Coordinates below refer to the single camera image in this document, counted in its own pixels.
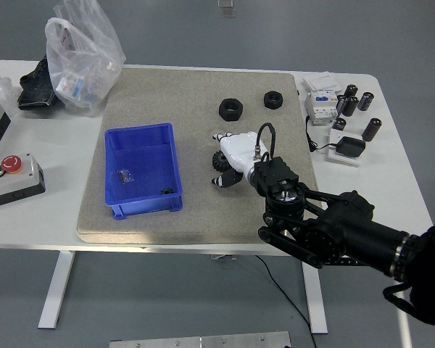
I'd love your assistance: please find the black adapter cord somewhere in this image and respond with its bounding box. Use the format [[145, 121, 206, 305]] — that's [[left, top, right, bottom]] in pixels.
[[304, 115, 340, 152]]

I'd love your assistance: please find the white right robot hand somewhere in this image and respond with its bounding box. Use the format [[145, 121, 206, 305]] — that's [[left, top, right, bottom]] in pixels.
[[210, 131, 270, 189]]

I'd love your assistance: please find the black textured case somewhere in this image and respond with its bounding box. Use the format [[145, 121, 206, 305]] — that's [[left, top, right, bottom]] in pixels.
[[17, 54, 65, 112]]

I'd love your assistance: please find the clear plastic bag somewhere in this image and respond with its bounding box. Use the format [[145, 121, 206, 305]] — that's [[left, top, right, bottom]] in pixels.
[[45, 0, 127, 117]]

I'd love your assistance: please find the white table leg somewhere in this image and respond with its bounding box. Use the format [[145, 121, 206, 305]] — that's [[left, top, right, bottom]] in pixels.
[[38, 250, 76, 329], [302, 262, 328, 334]]

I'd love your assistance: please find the silver metal plate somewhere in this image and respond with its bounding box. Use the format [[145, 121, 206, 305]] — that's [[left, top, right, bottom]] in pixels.
[[109, 331, 291, 348]]

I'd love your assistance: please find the metal floor socket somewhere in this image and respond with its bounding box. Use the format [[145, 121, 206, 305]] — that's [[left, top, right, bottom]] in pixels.
[[217, 0, 237, 18]]

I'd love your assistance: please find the large black hex nut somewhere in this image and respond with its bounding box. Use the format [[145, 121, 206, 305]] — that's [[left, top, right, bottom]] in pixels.
[[217, 97, 245, 123]]

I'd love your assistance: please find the grey-brown mat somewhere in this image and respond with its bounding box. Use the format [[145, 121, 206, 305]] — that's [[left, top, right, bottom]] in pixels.
[[75, 67, 320, 244]]

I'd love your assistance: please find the white circuit breaker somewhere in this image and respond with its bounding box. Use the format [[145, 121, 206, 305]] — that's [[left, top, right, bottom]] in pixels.
[[304, 90, 341, 127]]

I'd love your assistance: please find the blue plastic box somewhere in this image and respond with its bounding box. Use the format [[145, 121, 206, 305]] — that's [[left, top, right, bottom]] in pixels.
[[104, 123, 184, 220]]

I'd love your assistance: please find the white cardboard packet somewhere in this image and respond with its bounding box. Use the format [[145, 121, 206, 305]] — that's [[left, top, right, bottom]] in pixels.
[[303, 74, 344, 94]]

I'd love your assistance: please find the small clear screw bag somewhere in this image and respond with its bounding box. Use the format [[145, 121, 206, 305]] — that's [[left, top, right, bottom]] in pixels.
[[116, 169, 136, 185]]

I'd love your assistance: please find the grey push-button control box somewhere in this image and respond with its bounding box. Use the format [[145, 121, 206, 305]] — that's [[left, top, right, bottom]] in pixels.
[[0, 152, 46, 210]]

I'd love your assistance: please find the black power adapter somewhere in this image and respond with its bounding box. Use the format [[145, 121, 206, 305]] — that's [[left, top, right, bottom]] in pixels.
[[337, 136, 366, 158]]

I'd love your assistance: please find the black floor cable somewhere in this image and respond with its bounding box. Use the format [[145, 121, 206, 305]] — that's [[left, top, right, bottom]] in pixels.
[[255, 255, 318, 348]]

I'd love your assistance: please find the large black gear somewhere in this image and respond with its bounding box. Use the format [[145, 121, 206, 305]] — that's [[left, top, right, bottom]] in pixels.
[[212, 151, 233, 174]]

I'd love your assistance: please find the small white flat box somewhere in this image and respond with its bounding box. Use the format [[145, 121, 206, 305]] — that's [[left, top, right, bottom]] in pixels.
[[326, 129, 362, 167]]

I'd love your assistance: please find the small black hex nut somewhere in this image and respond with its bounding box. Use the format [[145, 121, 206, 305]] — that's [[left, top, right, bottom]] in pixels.
[[262, 90, 285, 109]]

